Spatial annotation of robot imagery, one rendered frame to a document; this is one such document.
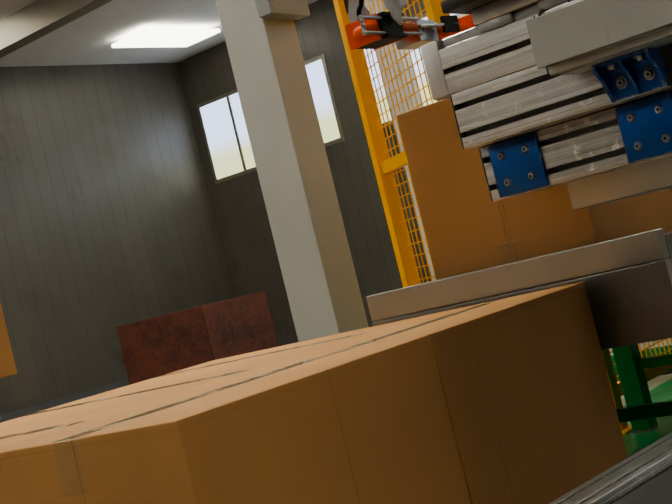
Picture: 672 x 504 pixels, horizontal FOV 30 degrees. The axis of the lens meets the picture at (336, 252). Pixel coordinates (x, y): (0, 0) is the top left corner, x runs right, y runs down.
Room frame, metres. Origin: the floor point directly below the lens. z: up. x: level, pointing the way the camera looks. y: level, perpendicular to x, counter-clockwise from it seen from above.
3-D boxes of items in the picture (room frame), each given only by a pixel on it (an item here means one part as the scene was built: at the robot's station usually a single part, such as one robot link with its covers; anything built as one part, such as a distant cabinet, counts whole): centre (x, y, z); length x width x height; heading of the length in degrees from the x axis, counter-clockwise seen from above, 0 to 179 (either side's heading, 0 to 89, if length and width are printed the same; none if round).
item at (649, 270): (2.62, -0.33, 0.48); 0.70 x 0.03 x 0.15; 55
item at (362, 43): (2.44, -0.18, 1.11); 0.08 x 0.07 x 0.05; 143
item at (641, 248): (2.63, -0.33, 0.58); 0.70 x 0.03 x 0.06; 55
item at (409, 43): (2.54, -0.26, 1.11); 0.07 x 0.07 x 0.04; 53
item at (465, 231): (2.90, -0.54, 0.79); 0.60 x 0.40 x 0.40; 143
